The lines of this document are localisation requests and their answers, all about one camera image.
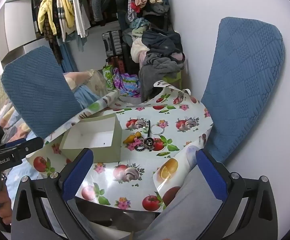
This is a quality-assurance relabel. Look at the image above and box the right blue quilted chair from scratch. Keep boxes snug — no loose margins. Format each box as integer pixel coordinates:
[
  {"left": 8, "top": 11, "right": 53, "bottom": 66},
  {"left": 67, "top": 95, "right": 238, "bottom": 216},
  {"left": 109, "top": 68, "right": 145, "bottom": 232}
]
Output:
[{"left": 201, "top": 17, "right": 285, "bottom": 163}]

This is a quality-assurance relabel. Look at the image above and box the beige floral cushion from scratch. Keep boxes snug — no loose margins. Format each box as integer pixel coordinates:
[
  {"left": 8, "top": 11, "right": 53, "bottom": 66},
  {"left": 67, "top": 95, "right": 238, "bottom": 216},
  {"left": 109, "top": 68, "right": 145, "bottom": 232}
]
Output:
[{"left": 85, "top": 69, "right": 111, "bottom": 97}]

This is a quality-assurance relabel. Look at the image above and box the blue quilted chair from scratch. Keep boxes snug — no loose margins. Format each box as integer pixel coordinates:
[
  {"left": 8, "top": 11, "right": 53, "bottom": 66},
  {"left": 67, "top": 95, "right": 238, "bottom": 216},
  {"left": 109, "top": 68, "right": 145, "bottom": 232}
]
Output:
[
  {"left": 1, "top": 46, "right": 82, "bottom": 139},
  {"left": 201, "top": 17, "right": 285, "bottom": 163}
]

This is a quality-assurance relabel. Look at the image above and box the light blue folded cloth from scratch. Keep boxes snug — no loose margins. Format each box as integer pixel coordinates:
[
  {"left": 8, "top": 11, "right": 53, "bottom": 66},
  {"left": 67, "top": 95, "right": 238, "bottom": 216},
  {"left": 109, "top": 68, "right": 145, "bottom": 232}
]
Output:
[{"left": 74, "top": 85, "right": 100, "bottom": 109}]

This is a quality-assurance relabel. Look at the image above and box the white hanging shirt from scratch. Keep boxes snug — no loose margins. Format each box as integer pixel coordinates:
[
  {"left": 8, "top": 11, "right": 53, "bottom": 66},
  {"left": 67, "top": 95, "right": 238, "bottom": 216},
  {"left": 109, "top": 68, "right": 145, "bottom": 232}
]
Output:
[{"left": 73, "top": 0, "right": 91, "bottom": 38}]

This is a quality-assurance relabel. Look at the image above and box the person's left hand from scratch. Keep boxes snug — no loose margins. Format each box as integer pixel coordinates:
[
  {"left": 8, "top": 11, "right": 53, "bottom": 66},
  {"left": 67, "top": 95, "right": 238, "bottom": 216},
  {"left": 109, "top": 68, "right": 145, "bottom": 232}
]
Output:
[{"left": 0, "top": 174, "right": 12, "bottom": 225}]

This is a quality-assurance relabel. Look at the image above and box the orange gourd pendant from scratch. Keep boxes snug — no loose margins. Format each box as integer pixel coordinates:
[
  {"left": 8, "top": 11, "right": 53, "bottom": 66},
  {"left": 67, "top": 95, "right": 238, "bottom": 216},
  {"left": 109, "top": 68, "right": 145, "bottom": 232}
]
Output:
[{"left": 123, "top": 132, "right": 142, "bottom": 144}]

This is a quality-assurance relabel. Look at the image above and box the pink beige pillow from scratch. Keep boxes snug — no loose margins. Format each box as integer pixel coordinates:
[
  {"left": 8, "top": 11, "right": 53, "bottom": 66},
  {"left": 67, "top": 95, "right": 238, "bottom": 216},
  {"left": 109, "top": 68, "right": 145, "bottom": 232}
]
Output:
[{"left": 63, "top": 71, "right": 92, "bottom": 90}]

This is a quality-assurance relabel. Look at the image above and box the striped hanging sweater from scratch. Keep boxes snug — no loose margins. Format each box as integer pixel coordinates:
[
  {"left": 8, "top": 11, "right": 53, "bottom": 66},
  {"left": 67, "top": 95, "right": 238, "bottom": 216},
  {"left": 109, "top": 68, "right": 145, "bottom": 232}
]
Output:
[{"left": 56, "top": 0, "right": 67, "bottom": 43}]

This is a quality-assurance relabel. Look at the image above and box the white cabinet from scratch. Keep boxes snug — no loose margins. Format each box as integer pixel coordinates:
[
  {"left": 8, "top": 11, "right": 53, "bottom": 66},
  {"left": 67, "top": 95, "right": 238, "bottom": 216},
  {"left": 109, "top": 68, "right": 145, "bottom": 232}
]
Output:
[{"left": 0, "top": 0, "right": 48, "bottom": 67}]

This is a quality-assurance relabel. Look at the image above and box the silver bead chain tangle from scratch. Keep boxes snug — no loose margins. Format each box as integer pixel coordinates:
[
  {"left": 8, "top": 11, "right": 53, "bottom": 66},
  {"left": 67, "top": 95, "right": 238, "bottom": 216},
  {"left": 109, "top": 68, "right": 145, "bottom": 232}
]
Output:
[{"left": 140, "top": 139, "right": 156, "bottom": 152}]

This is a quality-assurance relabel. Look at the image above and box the green snack bag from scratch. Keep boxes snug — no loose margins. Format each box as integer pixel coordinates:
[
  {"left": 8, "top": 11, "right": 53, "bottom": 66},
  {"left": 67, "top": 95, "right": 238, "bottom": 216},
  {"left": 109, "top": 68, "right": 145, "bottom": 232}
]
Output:
[{"left": 102, "top": 64, "right": 115, "bottom": 91}]

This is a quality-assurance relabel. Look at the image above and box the fruit print vinyl tablecloth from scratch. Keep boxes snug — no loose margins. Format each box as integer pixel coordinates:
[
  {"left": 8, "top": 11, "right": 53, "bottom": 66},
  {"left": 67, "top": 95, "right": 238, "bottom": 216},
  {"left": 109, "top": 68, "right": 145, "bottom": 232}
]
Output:
[{"left": 27, "top": 81, "right": 213, "bottom": 212}]

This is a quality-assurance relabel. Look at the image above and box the left blue quilted chair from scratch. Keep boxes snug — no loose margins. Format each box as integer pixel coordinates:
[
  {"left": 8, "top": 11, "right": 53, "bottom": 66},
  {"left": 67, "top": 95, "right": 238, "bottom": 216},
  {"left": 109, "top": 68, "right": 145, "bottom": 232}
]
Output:
[{"left": 1, "top": 46, "right": 82, "bottom": 139}]

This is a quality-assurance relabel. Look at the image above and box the pink flower hair clip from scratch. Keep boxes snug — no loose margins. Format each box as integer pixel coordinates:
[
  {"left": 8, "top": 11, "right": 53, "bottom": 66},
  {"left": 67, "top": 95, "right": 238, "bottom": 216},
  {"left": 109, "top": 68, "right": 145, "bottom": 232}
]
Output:
[{"left": 127, "top": 138, "right": 143, "bottom": 151}]

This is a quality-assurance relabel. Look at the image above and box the green stool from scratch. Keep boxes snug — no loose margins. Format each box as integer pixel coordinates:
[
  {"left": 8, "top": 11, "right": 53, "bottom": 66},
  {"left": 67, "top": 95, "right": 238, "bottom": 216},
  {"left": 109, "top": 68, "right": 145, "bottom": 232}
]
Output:
[{"left": 163, "top": 72, "right": 182, "bottom": 89}]

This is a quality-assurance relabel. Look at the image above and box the purple floral cloth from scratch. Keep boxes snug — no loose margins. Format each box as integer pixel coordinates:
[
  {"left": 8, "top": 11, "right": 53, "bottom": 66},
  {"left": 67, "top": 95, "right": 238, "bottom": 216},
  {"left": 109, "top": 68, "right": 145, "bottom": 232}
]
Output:
[{"left": 113, "top": 68, "right": 140, "bottom": 98}]

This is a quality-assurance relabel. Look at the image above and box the pile of dark clothes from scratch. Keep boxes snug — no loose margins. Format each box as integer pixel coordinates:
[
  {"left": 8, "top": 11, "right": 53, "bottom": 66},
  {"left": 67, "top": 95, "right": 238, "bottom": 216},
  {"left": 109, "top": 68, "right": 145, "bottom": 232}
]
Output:
[{"left": 131, "top": 28, "right": 186, "bottom": 102}]

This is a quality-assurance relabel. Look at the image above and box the silver bangle ring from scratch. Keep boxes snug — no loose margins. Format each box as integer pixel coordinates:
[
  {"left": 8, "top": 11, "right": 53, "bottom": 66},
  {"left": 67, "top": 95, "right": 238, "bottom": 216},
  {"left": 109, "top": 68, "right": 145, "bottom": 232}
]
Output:
[{"left": 150, "top": 123, "right": 165, "bottom": 136}]

